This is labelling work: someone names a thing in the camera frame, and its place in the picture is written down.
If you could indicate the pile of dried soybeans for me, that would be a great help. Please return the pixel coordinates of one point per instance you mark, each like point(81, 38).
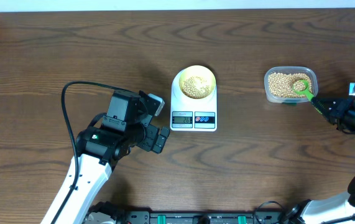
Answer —
point(284, 85)

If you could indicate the yellow plastic bowl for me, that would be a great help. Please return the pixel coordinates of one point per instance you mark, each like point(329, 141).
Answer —
point(198, 71)

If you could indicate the clear plastic bean container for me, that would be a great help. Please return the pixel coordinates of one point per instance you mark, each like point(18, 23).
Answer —
point(287, 70)

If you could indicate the soybeans in yellow bowl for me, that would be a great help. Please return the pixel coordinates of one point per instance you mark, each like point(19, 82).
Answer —
point(196, 87)

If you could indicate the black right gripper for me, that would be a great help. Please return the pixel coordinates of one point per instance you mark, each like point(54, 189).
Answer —
point(336, 114)

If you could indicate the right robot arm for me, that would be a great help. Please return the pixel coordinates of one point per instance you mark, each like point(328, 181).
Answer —
point(341, 207)

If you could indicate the green plastic measuring scoop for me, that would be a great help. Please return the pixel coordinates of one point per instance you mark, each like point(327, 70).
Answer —
point(304, 91)

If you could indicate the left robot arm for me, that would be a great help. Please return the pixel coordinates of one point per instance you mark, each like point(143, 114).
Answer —
point(97, 152)

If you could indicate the green tape label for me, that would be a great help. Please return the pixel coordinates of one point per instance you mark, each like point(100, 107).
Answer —
point(289, 104)

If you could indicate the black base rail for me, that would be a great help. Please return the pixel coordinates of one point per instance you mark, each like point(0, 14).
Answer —
point(106, 212)

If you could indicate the white digital kitchen scale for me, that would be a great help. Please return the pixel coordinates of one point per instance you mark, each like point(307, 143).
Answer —
point(187, 114)

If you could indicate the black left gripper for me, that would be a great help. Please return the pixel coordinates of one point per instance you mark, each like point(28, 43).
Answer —
point(148, 142)

